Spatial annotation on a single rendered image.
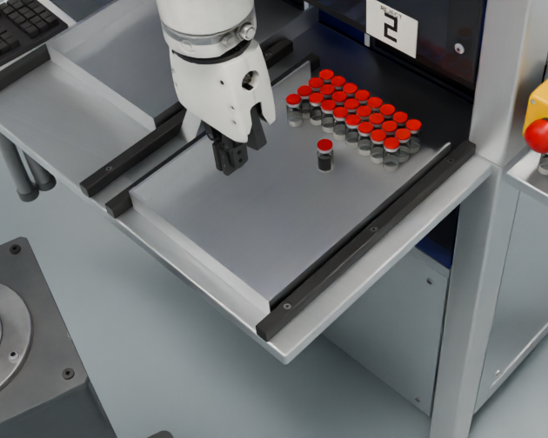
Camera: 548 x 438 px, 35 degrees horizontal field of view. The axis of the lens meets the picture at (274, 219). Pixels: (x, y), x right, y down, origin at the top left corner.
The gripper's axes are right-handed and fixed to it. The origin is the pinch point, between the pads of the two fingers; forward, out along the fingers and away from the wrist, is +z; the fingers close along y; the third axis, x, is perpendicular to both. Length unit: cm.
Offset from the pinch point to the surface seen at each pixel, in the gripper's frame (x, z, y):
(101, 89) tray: -8.6, 20.6, 40.6
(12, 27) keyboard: -13, 29, 75
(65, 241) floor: -15, 110, 97
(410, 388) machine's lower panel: -35, 96, -1
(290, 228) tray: -8.8, 22.2, 1.7
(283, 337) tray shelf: 3.5, 22.4, -8.9
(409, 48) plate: -34.6, 10.2, 3.9
